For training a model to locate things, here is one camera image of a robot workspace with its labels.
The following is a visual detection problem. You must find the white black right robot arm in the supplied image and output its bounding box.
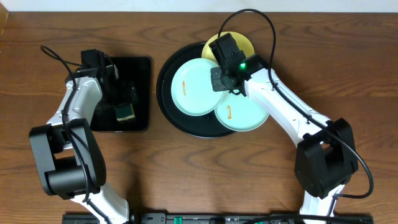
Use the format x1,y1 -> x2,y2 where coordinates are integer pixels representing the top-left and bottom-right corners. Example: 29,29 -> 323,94
211,52 -> 358,217

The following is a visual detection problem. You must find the black round serving tray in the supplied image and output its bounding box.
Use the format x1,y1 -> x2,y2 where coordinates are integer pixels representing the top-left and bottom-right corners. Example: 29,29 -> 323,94
156,42 -> 234,138

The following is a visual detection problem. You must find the black rectangular sponge tray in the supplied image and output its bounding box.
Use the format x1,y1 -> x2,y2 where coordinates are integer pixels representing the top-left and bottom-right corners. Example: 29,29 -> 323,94
91,57 -> 152,132

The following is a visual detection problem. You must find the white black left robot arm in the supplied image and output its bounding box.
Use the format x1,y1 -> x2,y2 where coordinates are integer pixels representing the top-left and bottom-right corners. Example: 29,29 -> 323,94
29,72 -> 130,223

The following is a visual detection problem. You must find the green yellow sponge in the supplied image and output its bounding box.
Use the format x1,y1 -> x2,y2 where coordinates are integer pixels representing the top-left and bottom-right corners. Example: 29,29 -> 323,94
115,104 -> 136,121

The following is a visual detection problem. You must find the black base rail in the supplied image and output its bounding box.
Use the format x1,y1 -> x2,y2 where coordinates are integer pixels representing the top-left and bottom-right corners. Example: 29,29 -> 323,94
61,212 -> 374,224

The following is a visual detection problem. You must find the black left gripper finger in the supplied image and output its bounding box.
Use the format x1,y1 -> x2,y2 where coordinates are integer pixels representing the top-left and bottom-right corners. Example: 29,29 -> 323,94
128,82 -> 137,105
116,81 -> 129,107

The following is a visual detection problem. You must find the yellow plate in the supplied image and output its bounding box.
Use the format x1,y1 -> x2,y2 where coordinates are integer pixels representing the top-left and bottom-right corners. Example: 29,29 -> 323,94
201,32 -> 255,64

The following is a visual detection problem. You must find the light blue plate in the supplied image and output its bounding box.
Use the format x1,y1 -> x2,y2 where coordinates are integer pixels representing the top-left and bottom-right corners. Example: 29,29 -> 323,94
171,58 -> 224,116
215,92 -> 269,131

